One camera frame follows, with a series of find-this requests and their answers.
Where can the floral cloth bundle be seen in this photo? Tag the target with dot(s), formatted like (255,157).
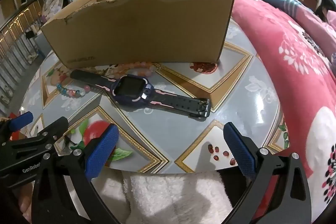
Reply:
(52,5)

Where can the dark blue smartwatch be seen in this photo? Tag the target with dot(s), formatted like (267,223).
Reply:
(131,87)

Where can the person's left hand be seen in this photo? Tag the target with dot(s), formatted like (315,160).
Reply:
(24,200)

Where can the pink floral blanket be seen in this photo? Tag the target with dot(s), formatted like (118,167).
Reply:
(275,29)

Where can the fruit print tablecloth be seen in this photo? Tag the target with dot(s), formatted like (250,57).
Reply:
(183,119)

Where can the white fleece garment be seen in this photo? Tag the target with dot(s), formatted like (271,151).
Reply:
(170,195)

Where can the brown cardboard box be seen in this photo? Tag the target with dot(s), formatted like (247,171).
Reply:
(136,29)

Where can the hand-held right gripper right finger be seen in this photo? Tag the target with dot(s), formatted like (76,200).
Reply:
(240,150)

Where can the metal railing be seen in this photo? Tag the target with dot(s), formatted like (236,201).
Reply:
(15,29)

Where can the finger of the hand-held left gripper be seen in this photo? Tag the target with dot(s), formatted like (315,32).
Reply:
(50,132)
(22,119)

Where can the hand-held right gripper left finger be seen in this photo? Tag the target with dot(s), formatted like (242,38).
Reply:
(102,150)

